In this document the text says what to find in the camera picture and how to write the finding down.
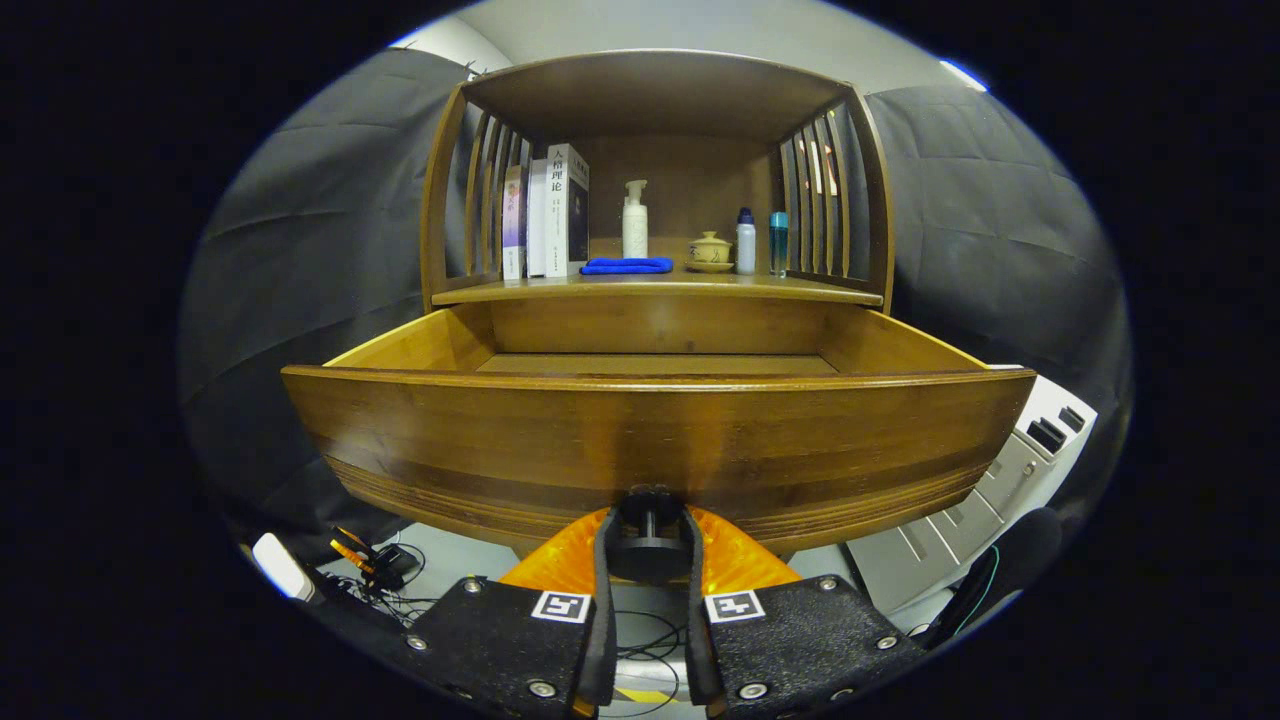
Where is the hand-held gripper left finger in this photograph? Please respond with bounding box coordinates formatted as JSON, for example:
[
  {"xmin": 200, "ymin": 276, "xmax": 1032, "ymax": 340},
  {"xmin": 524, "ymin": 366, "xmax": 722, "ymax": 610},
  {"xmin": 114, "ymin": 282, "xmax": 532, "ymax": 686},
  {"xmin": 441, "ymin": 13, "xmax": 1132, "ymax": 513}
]
[{"xmin": 405, "ymin": 505, "xmax": 621, "ymax": 719}]

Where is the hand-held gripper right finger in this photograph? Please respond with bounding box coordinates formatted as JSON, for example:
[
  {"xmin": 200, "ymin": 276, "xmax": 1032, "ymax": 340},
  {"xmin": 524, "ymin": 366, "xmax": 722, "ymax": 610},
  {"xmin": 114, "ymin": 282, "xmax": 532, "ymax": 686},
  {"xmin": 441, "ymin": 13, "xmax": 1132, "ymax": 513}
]
[{"xmin": 683, "ymin": 505, "xmax": 926, "ymax": 719}]

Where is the black drawer knob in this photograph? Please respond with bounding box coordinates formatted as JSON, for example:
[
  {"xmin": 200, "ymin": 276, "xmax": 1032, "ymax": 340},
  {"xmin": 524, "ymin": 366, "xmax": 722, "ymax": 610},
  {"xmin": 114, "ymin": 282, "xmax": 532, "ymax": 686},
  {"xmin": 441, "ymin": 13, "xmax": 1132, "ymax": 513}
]
[{"xmin": 605, "ymin": 485, "xmax": 696, "ymax": 583}]

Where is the wooden drawer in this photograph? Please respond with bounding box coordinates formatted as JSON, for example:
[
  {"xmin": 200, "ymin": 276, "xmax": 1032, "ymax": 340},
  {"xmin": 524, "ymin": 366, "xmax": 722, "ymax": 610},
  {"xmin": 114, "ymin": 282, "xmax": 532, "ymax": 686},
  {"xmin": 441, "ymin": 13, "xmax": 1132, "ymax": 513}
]
[{"xmin": 282, "ymin": 302, "xmax": 1038, "ymax": 559}]

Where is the white drawer unit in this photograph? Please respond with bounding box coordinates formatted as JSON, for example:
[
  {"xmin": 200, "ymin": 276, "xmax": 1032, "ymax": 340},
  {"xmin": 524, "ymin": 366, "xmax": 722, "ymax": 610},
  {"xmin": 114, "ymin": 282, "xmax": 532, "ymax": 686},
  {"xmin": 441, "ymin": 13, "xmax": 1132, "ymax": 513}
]
[{"xmin": 845, "ymin": 365, "xmax": 1099, "ymax": 613}]

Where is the wooden countertop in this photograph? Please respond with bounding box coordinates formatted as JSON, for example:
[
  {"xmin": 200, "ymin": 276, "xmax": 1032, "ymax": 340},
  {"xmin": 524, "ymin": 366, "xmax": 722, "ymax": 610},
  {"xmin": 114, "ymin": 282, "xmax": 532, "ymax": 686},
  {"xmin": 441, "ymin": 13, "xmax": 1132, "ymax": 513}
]
[{"xmin": 432, "ymin": 262, "xmax": 885, "ymax": 307}]

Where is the brown wooden cabinet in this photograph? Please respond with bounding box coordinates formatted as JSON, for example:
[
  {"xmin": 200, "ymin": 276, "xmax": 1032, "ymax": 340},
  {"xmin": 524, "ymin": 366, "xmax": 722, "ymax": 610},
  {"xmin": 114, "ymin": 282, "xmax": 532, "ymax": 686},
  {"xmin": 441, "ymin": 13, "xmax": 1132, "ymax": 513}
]
[{"xmin": 420, "ymin": 48, "xmax": 896, "ymax": 311}]

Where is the orange black tool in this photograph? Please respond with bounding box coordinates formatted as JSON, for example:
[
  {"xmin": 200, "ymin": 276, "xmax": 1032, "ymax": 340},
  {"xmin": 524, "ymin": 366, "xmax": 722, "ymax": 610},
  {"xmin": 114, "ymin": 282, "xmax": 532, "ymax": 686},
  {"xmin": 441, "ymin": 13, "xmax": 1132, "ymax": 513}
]
[{"xmin": 328, "ymin": 525, "xmax": 421, "ymax": 591}]

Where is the white plastic block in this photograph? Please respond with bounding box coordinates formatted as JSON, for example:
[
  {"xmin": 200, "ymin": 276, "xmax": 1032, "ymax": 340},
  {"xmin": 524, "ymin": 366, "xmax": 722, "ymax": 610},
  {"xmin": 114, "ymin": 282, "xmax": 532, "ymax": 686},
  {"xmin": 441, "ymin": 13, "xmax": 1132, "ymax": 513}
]
[{"xmin": 252, "ymin": 533, "xmax": 316, "ymax": 603}]

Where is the beige lidded teacup with saucer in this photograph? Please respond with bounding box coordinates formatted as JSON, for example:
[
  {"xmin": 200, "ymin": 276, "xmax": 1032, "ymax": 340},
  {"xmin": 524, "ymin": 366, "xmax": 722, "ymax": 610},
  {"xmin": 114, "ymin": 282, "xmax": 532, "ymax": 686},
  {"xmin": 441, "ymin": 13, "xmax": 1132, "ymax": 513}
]
[{"xmin": 686, "ymin": 231, "xmax": 736, "ymax": 274}]

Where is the purple book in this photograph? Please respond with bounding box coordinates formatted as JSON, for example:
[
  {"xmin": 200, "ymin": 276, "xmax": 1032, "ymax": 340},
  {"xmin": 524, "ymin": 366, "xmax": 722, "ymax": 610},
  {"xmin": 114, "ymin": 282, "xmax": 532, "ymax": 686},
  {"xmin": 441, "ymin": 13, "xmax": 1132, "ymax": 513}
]
[{"xmin": 501, "ymin": 165, "xmax": 529, "ymax": 281}]

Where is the thin white book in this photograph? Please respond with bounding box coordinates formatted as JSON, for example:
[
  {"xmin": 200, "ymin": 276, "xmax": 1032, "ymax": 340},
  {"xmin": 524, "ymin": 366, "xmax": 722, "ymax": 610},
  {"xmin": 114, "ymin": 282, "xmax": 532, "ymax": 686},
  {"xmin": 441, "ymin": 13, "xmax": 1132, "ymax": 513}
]
[{"xmin": 526, "ymin": 158, "xmax": 551, "ymax": 279}]

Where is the thick white book dark cover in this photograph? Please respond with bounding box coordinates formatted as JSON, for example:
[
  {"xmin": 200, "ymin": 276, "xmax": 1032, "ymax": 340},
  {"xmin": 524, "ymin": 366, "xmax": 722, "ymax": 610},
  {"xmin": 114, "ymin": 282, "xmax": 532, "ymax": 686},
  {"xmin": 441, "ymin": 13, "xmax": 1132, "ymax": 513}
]
[{"xmin": 545, "ymin": 143, "xmax": 591, "ymax": 278}]

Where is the white pump bottle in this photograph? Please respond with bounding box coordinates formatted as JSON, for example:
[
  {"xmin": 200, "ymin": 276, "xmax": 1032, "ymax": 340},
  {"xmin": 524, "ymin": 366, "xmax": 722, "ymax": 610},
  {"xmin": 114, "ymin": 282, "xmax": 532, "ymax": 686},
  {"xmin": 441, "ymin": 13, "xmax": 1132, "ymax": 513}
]
[{"xmin": 622, "ymin": 180, "xmax": 649, "ymax": 260}]

